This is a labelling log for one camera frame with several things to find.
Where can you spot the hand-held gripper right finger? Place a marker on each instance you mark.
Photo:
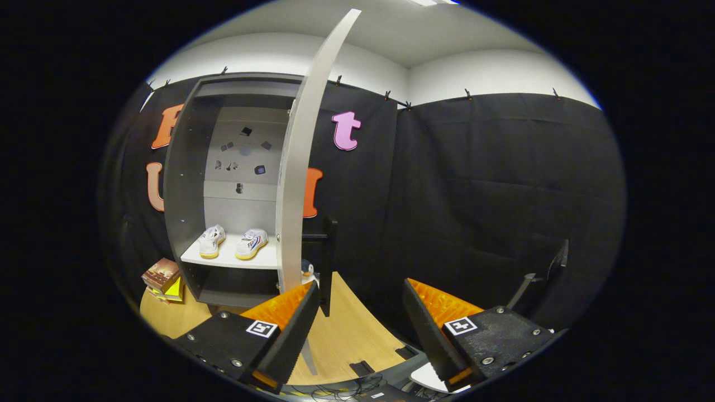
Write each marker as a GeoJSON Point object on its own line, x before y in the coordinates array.
{"type": "Point", "coordinates": [429, 335]}

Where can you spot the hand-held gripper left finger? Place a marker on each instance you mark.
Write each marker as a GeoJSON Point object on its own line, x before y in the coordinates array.
{"type": "Point", "coordinates": [296, 335]}

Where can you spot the white canvas shoe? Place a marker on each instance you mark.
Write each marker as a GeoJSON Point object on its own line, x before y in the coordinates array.
{"type": "Point", "coordinates": [212, 241]}
{"type": "Point", "coordinates": [251, 244]}

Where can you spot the dark grey shoe cabinet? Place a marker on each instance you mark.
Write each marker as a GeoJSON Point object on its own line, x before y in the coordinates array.
{"type": "Point", "coordinates": [184, 195]}

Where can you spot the white flat board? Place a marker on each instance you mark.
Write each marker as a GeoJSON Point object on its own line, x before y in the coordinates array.
{"type": "Point", "coordinates": [429, 378]}

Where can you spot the small plush toy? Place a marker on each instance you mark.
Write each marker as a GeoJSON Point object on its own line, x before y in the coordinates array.
{"type": "Point", "coordinates": [306, 268]}

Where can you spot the black backdrop cloth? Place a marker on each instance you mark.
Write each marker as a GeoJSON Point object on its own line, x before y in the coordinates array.
{"type": "Point", "coordinates": [475, 195]}

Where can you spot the brown cover book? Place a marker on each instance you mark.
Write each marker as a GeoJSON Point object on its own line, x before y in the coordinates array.
{"type": "Point", "coordinates": [161, 273]}

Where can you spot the row of black cloth clips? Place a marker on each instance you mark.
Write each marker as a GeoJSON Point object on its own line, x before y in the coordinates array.
{"type": "Point", "coordinates": [467, 94]}

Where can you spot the ceiling light panel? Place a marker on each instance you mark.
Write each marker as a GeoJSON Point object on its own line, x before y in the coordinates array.
{"type": "Point", "coordinates": [433, 1]}

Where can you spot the black table bracket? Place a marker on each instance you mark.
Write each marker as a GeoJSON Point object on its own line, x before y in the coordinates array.
{"type": "Point", "coordinates": [362, 368]}
{"type": "Point", "coordinates": [405, 353]}

